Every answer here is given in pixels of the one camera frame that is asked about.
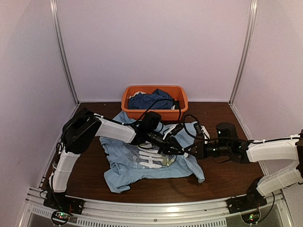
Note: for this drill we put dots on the right aluminium corner post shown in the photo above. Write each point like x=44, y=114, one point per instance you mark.
x=246, y=47

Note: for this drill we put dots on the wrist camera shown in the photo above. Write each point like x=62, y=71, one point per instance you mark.
x=173, y=130
x=201, y=132

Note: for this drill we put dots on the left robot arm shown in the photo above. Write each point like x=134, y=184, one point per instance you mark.
x=79, y=132

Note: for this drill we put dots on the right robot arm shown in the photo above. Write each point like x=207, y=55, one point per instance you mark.
x=227, y=143

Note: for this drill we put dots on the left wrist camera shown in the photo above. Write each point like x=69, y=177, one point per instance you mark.
x=173, y=130

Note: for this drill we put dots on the light blue printed t-shirt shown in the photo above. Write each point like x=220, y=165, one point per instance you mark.
x=130, y=163

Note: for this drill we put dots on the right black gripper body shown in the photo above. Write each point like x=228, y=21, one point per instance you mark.
x=203, y=153

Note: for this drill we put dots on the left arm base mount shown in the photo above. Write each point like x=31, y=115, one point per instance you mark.
x=65, y=204

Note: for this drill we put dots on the left aluminium corner post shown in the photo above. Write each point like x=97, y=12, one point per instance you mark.
x=62, y=52

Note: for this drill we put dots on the aluminium corner post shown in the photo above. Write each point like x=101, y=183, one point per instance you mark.
x=62, y=52
x=246, y=47

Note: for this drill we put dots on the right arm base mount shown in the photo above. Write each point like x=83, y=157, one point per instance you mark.
x=244, y=203

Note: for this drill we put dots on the dark blue garment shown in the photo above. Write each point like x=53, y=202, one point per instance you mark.
x=158, y=99

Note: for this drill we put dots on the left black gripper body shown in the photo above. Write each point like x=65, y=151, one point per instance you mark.
x=164, y=145

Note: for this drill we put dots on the aluminium front rail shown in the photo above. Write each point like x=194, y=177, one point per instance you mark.
x=211, y=213

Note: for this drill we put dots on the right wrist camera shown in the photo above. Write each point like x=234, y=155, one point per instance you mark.
x=201, y=132

